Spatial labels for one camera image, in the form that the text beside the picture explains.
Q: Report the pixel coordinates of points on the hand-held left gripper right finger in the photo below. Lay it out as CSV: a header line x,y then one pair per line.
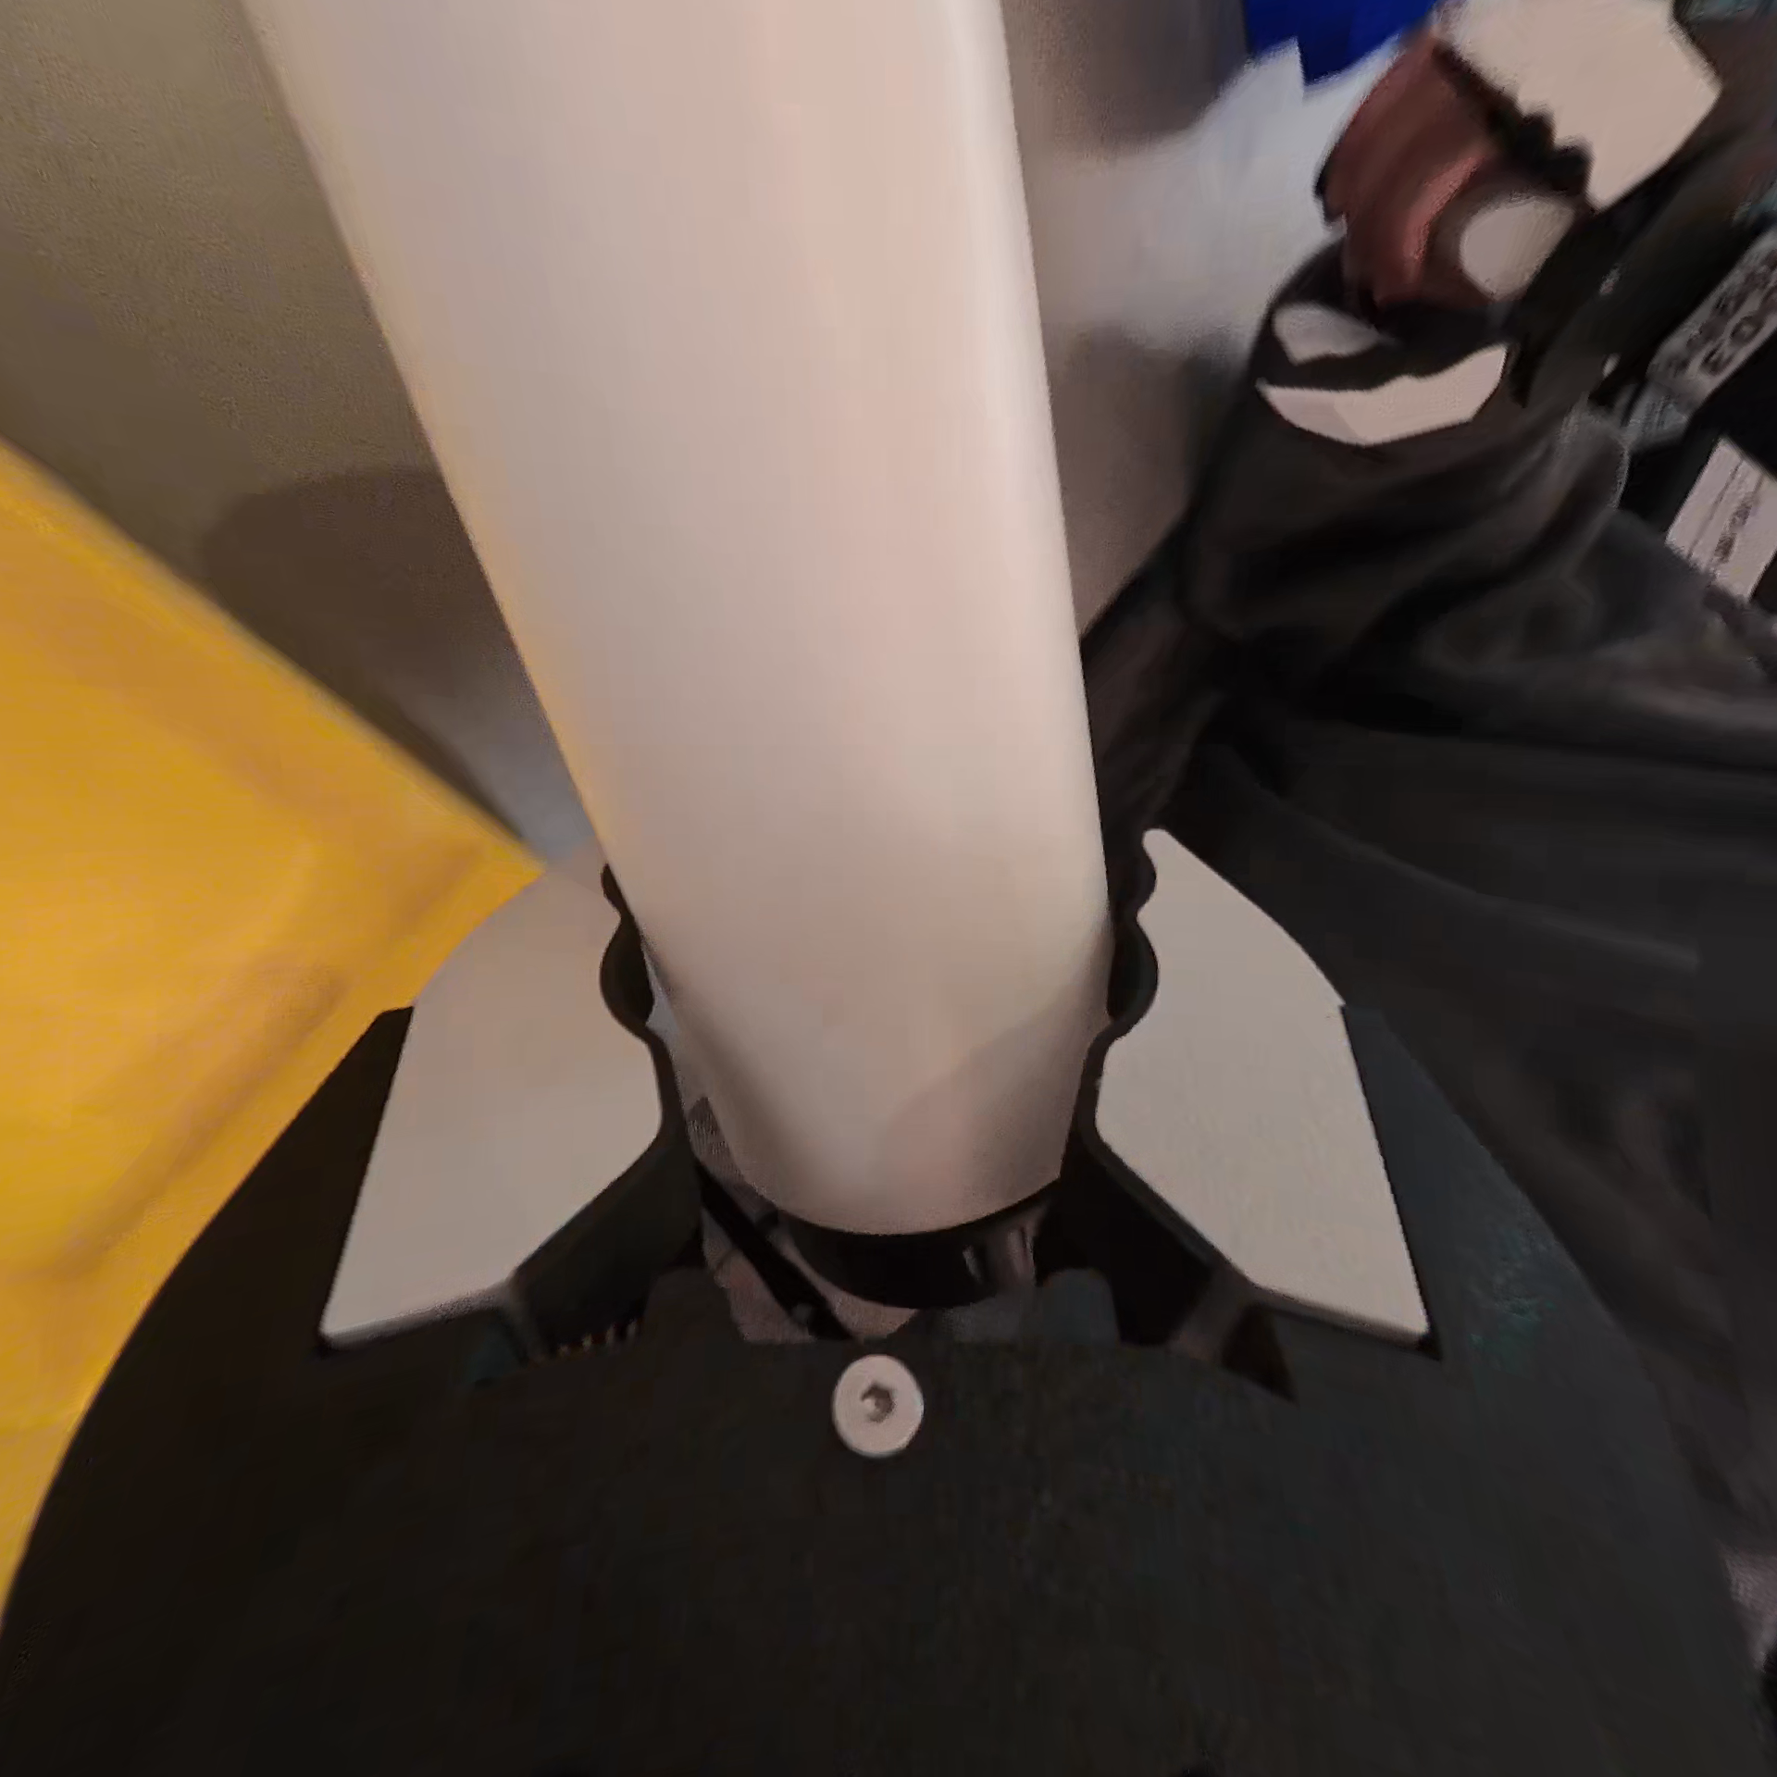
x,y
1251,1111

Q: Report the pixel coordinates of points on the person's dark clothing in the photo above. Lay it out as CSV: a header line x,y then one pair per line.
x,y
1458,833

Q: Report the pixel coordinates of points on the yellow plastic bin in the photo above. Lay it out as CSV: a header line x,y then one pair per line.
x,y
208,902

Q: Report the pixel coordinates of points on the black bottle lid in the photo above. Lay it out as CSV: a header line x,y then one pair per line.
x,y
890,1257

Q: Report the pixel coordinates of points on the white plastic bottle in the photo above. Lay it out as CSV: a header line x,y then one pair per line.
x,y
779,556

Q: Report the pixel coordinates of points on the person's right hand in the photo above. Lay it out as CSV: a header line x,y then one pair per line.
x,y
1389,180

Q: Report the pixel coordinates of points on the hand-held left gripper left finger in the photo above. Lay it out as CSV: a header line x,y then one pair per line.
x,y
473,1139

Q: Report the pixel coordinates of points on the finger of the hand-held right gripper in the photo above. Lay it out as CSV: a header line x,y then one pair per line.
x,y
1597,83
1389,409

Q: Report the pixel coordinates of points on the blue plastic bin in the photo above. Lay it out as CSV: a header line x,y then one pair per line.
x,y
1334,35

